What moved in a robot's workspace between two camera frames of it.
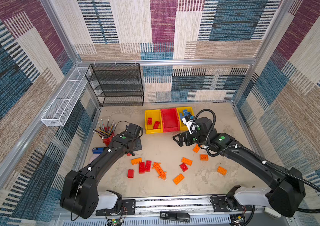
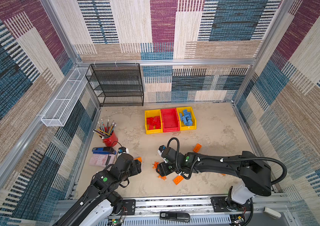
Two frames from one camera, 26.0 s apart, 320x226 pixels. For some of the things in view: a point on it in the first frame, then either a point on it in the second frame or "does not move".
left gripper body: (138, 146) -> (134, 169)
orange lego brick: (179, 179) does not move
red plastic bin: (170, 120) does not move
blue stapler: (98, 150) does not move
